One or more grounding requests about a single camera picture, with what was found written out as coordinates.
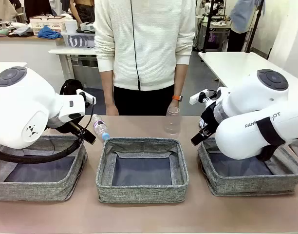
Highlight clear water bottle blue cap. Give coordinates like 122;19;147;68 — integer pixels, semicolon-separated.
91;114;111;141

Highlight person's left hand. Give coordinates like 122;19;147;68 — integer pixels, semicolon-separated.
168;99;182;110

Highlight person's right hand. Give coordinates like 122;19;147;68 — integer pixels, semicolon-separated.
105;103;119;116

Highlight black stand pole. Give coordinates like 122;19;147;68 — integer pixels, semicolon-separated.
202;0;217;54
245;0;266;54

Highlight person in dark top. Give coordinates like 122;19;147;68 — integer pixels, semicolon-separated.
68;0;95;24

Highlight clear plastic storage box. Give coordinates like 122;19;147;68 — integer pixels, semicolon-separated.
61;31;96;48

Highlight clear plastic cup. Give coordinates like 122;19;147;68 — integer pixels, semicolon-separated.
164;106;182;136

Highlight black sleeved left arm cable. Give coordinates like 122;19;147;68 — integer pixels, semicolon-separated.
0;114;93;164

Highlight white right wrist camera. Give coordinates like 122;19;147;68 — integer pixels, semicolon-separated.
189;89;214;105

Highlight black trousers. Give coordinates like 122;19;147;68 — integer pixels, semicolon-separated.
113;84;176;116

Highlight black backpack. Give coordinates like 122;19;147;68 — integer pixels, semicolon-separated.
59;78;84;96

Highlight white ribbed sweater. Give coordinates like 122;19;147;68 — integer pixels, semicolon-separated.
93;0;197;92

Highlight white plastic container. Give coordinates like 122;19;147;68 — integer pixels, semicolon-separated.
64;19;78;34

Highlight blue cloth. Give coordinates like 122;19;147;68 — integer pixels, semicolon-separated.
37;26;63;40

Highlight white plastic crate basket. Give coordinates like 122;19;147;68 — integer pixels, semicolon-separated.
29;15;67;36

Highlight black cord on sweater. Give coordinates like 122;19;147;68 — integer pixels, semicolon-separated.
129;0;141;91

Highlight grey fabric basket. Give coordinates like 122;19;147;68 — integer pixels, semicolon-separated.
0;134;88;202
95;136;189;204
197;136;298;197

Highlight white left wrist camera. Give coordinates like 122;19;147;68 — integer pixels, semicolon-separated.
75;88;97;105

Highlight cluttered background workbench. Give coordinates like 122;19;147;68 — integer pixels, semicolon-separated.
196;13;232;52

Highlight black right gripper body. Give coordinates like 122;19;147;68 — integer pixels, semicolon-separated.
201;104;221;134

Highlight large white table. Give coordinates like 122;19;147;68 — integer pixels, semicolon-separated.
198;51;298;91

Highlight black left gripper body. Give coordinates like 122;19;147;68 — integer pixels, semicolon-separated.
47;115;78;134

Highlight wooden top counter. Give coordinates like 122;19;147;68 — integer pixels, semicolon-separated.
0;35;67;95

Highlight person's left forearm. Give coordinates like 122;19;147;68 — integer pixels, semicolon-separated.
173;63;188;97

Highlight pile of grey clothes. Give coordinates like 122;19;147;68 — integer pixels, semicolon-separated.
7;25;33;38

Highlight person in blue shirt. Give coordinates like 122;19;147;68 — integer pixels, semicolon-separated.
227;0;257;53

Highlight person's right forearm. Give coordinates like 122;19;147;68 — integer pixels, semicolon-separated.
99;70;115;106

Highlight white background table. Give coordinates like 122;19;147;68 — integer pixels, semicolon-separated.
48;47;98;86

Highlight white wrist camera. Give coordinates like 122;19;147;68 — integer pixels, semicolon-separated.
189;89;214;105
75;88;97;105

